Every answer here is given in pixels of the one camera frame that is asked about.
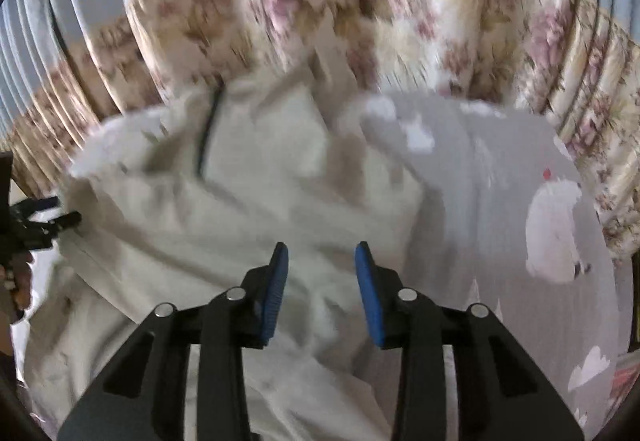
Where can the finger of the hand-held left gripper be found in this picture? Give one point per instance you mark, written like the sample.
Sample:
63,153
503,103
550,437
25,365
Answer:
37,206
50,225

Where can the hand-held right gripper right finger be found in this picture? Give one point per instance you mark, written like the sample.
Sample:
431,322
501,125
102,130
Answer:
369,293

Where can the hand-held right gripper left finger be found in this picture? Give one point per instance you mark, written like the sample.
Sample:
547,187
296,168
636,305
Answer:
274,291

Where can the cream jacket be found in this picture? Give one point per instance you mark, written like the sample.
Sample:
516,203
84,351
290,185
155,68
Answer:
260,181

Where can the person's left hand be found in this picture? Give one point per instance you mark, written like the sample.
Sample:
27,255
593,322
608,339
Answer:
17,286

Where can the grey animal print bed sheet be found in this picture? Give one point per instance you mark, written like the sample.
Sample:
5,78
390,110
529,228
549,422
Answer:
490,201

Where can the blue curtain with floral border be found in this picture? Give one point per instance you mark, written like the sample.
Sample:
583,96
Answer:
350,21

